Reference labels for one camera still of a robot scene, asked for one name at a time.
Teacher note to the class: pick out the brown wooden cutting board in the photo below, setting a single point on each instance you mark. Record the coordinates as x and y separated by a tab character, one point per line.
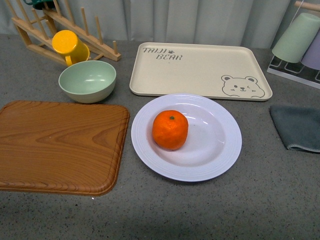
61	148

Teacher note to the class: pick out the dark green enamel mug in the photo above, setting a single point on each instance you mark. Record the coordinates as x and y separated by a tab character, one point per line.
40	4

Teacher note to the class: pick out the yellow enamel mug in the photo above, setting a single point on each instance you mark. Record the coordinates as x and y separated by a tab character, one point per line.
67	44

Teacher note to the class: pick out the wooden dish rack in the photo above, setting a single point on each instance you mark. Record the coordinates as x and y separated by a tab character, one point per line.
38	33

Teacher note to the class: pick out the lilac plastic cup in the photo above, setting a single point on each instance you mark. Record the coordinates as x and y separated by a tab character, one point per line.
311	58

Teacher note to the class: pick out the orange mandarin fruit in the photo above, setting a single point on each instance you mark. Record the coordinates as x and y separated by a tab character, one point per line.
170	129

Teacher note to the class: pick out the clear acrylic cup stand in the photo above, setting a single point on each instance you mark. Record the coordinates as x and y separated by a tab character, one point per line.
297	71

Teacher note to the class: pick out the light green bowl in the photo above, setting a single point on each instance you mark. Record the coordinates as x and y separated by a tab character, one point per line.
88	81

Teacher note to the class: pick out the light green plastic cup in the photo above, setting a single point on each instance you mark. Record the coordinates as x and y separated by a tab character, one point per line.
297	38

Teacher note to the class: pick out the white round plate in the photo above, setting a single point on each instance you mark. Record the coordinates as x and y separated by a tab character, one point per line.
213	144

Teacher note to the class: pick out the beige bear tray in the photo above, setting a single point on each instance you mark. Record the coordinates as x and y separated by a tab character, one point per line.
212	71

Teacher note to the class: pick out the grey folded cloth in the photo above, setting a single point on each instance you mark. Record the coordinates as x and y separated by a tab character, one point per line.
298	127

